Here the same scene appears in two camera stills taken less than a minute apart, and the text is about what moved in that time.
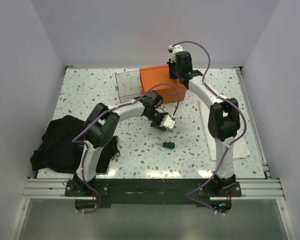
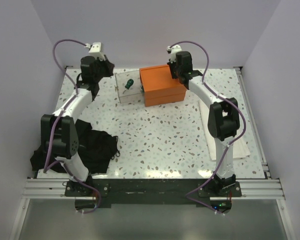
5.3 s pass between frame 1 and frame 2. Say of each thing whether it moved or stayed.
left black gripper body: moved
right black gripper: stayed
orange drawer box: stayed
